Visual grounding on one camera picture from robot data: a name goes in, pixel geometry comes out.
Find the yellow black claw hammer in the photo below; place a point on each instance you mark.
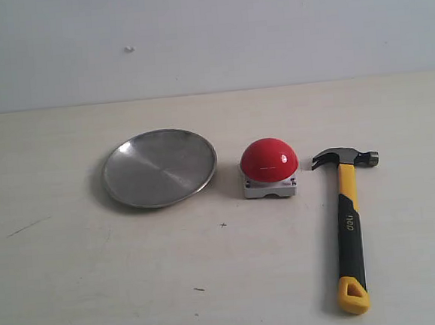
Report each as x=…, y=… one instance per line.
x=352, y=293

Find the red dome push button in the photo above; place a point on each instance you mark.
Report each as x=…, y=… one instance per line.
x=269, y=167

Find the round stainless steel plate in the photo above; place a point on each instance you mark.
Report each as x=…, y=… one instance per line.
x=158, y=168

